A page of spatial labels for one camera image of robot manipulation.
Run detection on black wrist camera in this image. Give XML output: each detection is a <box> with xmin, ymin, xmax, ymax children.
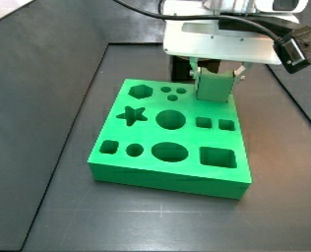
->
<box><xmin>273</xmin><ymin>26</ymin><xmax>311</xmax><ymax>74</ymax></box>

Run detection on robot arm wrist link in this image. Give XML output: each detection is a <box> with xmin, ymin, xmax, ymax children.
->
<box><xmin>203</xmin><ymin>0</ymin><xmax>310</xmax><ymax>14</ymax></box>

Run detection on green shape sorter board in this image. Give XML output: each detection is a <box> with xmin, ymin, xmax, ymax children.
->
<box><xmin>89</xmin><ymin>79</ymin><xmax>252</xmax><ymax>200</ymax></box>

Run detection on white silver gripper body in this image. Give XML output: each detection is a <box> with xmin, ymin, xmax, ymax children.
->
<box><xmin>164</xmin><ymin>0</ymin><xmax>297</xmax><ymax>65</ymax></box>

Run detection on black curved fixture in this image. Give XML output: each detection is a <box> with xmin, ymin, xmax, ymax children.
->
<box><xmin>170</xmin><ymin>56</ymin><xmax>221</xmax><ymax>83</ymax></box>

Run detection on green arch block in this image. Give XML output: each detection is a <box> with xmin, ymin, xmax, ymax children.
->
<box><xmin>196</xmin><ymin>70</ymin><xmax>235</xmax><ymax>102</ymax></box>

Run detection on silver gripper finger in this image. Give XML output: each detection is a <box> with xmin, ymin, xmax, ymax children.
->
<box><xmin>233</xmin><ymin>62</ymin><xmax>253</xmax><ymax>83</ymax></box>
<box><xmin>190</xmin><ymin>57</ymin><xmax>200</xmax><ymax>89</ymax></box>

